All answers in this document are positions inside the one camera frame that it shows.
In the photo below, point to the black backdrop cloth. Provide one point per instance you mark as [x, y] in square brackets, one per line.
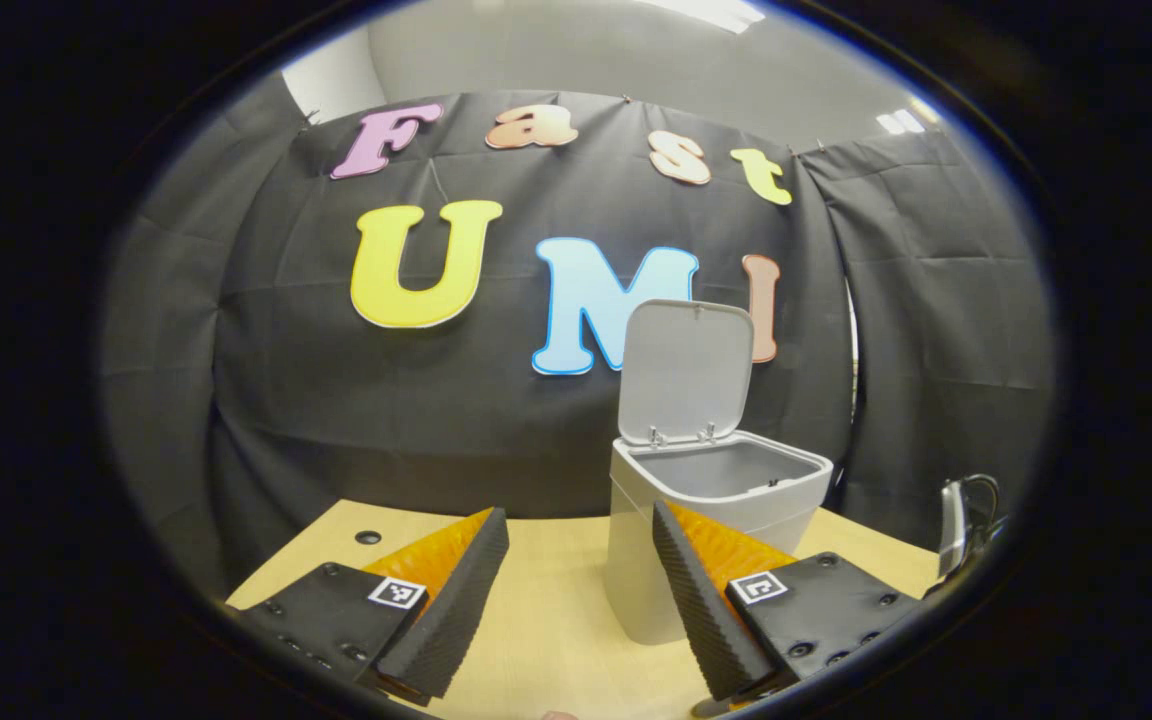
[386, 430]

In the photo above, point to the small ceiling light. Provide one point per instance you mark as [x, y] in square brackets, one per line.
[906, 118]

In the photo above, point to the large ceiling light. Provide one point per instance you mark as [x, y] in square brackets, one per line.
[706, 12]

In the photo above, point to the wooden desktop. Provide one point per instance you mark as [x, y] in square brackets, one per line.
[556, 600]

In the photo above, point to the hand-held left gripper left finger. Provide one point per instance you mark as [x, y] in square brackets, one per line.
[456, 610]

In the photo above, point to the white desktop garbage bin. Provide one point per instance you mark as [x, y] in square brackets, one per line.
[686, 370]

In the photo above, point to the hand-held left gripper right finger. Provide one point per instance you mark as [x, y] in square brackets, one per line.
[701, 610]

